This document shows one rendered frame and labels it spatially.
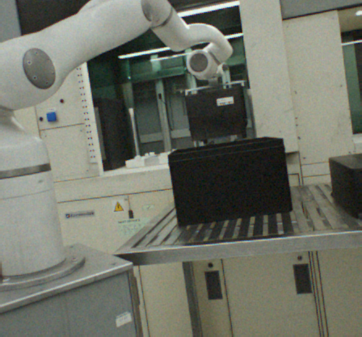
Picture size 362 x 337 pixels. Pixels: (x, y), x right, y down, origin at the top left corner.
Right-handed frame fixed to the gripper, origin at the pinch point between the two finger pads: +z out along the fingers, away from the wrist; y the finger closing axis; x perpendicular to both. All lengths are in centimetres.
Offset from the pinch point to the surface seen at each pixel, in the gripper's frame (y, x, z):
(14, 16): -62, 27, -32
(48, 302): -19, -46, -110
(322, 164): 34, -38, -30
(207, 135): -4.2, -24.1, -8.5
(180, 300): -18, -79, -31
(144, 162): -29.9, -31.2, -11.0
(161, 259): -4, -46, -92
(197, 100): -5.8, -10.5, -9.3
